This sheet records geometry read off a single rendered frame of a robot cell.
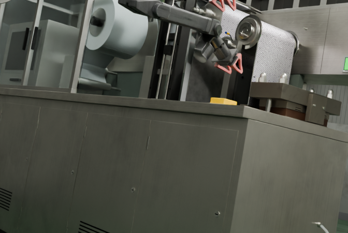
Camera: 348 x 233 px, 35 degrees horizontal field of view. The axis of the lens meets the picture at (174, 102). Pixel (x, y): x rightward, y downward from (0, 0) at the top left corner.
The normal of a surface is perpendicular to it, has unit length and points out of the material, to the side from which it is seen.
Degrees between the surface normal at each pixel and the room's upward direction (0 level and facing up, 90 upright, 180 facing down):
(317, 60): 90
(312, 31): 90
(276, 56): 90
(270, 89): 90
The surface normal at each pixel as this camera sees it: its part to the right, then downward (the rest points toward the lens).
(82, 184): -0.75, -0.18
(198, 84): 0.65, 0.05
